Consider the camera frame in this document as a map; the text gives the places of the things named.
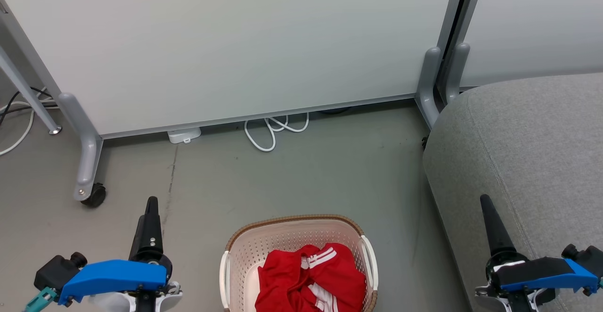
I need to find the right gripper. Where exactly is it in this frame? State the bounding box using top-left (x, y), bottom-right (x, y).
top-left (475, 194), bottom-right (557, 312)

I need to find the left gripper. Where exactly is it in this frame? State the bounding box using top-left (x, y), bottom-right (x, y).
top-left (90, 196), bottom-right (182, 312)

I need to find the red garment with white stripes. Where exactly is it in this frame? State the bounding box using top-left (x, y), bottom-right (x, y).
top-left (255, 242), bottom-right (367, 312)

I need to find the grey fabric sofa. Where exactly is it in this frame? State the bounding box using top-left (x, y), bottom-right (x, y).
top-left (423, 73), bottom-right (603, 312)

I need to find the black caster wheel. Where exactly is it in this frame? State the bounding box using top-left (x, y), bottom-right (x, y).
top-left (81, 183), bottom-right (106, 208)

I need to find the long grey partition foot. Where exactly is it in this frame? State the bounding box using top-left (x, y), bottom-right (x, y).
top-left (58, 92), bottom-right (104, 202)

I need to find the white adapter box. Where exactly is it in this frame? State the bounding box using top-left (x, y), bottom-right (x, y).
top-left (167, 127), bottom-right (202, 144)

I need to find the beige perforated laundry basket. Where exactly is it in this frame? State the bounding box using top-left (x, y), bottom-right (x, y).
top-left (219, 214), bottom-right (379, 312)

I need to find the pale metal table leg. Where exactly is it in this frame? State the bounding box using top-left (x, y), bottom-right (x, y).
top-left (0, 46), bottom-right (62, 136)

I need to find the wide white partition panel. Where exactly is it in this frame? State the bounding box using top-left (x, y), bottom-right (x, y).
top-left (0, 0), bottom-right (472, 139)

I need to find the narrow white partition panel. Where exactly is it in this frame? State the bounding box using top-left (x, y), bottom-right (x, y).
top-left (459, 0), bottom-right (603, 89)

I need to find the all blue camera mount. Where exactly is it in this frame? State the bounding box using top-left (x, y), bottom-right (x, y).
top-left (58, 259), bottom-right (168, 304)

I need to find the blue and black camera mount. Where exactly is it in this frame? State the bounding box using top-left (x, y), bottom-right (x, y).
top-left (492, 257), bottom-right (601, 296)

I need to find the teal cable connector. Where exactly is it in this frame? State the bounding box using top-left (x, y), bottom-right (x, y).
top-left (24, 287), bottom-right (58, 312)

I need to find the coiled white cable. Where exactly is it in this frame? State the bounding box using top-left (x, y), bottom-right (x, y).
top-left (244, 112), bottom-right (310, 153)

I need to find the long white floor cable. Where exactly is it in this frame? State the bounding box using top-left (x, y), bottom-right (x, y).
top-left (0, 88), bottom-right (48, 156)

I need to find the black floor cable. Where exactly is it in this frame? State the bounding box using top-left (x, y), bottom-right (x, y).
top-left (0, 87), bottom-right (58, 125)

